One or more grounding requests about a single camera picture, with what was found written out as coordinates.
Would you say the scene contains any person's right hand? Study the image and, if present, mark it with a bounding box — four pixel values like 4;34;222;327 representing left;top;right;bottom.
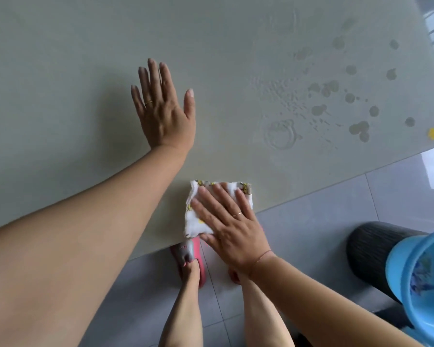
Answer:
190;182;276;276

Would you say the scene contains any person's left hand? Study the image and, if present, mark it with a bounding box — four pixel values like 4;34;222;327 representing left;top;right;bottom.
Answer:
131;58;197;156

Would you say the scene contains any white yellow-print cleaning cloth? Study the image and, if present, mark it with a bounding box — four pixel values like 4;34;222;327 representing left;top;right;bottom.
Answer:
183;179;254;238

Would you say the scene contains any person's left forearm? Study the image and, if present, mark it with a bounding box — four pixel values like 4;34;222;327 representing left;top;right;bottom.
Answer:
0;144;189;347

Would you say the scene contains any person's right forearm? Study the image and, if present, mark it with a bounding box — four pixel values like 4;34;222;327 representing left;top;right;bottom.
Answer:
247;254;422;347

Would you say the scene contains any person's left leg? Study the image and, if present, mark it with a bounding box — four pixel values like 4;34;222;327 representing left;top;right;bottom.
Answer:
158;259;204;347

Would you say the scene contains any person's leg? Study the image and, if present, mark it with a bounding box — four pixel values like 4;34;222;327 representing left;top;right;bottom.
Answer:
237;273;295;347
158;259;204;347

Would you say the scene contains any person's right leg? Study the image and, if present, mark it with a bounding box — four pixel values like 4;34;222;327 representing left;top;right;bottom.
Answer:
237;273;295;347

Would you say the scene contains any black ribbed stool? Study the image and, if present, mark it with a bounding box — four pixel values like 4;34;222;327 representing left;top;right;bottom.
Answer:
346;221;429;306

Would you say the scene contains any blue plastic basin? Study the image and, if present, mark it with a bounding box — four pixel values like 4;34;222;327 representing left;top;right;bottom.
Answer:
385;229;434;347

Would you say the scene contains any red string bracelet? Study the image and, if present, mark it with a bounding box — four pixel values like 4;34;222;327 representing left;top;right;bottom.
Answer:
252;250;278;275

